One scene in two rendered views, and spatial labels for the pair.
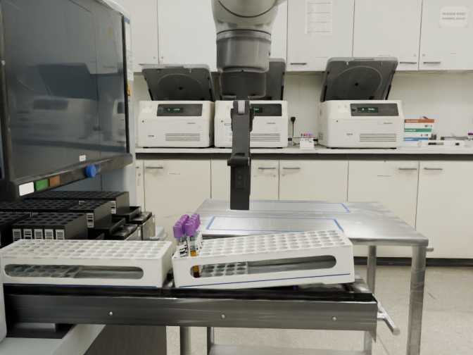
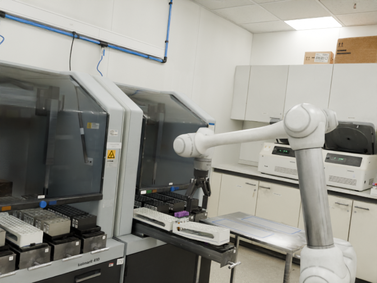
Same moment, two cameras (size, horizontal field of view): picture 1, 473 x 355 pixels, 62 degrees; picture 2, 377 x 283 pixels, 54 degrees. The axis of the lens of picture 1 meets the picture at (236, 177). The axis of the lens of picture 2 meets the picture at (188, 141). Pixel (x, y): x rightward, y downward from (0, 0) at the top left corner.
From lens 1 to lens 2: 1.41 m
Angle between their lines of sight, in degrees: 36
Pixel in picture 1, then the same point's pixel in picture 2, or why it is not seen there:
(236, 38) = (196, 160)
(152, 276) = (167, 227)
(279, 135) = (355, 181)
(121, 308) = (157, 233)
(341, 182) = not seen: outside the picture
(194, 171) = (290, 195)
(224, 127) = not seen: hidden behind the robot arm
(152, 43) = (280, 104)
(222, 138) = not seen: hidden behind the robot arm
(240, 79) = (196, 172)
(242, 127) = (190, 187)
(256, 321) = (189, 249)
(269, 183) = (343, 215)
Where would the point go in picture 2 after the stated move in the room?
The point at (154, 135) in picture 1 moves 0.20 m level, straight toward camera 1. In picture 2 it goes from (268, 166) to (264, 167)
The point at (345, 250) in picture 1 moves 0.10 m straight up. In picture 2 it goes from (216, 233) to (219, 213)
